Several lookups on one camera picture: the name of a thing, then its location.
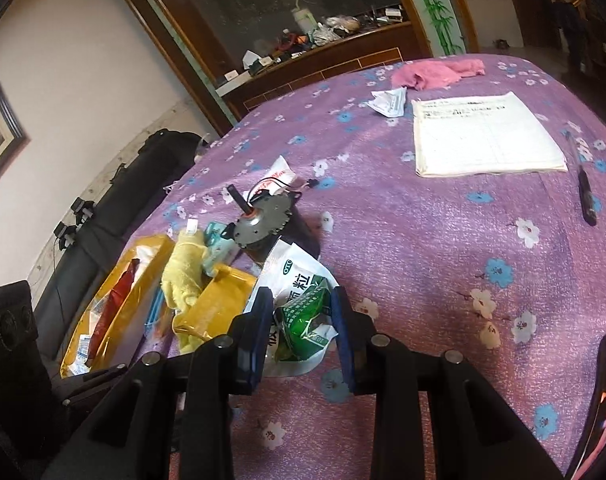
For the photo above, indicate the grey electric motor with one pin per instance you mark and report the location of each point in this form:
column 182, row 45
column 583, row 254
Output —
column 265, row 220

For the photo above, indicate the bamboo painted panel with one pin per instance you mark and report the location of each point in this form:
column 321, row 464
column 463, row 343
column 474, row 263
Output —
column 440, row 5

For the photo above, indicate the pink cloth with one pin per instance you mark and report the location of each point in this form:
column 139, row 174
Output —
column 428, row 74

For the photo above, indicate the pile of assorted small items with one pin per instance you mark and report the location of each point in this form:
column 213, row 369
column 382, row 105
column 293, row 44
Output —
column 333, row 27

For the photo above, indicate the dark wooden cabinet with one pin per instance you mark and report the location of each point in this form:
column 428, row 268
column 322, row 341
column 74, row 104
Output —
column 333, row 75

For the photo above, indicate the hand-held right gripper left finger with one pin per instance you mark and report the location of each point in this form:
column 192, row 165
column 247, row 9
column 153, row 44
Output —
column 255, row 340

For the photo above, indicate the white crumpled packet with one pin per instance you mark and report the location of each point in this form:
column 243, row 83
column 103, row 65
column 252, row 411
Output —
column 389, row 102

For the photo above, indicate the blue plastic strip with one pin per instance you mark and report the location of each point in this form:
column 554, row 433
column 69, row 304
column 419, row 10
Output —
column 154, row 310

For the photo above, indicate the white paper stack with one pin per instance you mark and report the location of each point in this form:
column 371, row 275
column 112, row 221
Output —
column 483, row 132

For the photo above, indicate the long black bag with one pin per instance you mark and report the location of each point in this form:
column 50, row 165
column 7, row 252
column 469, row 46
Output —
column 113, row 200

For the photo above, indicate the clear crumpled plastic bag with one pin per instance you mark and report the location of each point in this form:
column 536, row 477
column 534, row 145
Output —
column 203, row 146

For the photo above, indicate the white foam box yellow tape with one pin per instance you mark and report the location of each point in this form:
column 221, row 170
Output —
column 133, row 320

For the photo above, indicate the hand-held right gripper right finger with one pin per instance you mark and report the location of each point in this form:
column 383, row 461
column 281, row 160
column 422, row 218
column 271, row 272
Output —
column 343, row 340

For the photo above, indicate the white green medicine bag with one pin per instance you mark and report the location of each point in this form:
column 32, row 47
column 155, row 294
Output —
column 303, row 320

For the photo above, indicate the yellow taped foam lid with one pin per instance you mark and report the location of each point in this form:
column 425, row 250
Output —
column 218, row 305

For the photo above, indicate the white plastic bottle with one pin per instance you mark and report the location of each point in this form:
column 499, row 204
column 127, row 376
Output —
column 304, row 20

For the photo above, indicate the yellow towel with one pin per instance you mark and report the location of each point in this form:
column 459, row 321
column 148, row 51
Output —
column 183, row 275

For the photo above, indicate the purple floral tablecloth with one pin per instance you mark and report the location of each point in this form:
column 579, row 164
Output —
column 433, row 260

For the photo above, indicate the black and blue pen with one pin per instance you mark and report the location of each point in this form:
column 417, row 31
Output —
column 585, row 195

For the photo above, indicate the small blue white packets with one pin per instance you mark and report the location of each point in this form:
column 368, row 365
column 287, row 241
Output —
column 80, row 355

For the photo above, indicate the dark standing figure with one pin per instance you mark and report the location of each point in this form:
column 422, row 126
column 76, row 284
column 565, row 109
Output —
column 570, row 25

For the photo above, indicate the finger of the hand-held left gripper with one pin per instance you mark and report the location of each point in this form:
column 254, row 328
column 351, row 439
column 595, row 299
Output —
column 98, row 387

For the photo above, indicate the white packet red print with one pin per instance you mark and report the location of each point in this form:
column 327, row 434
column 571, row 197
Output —
column 278, row 172

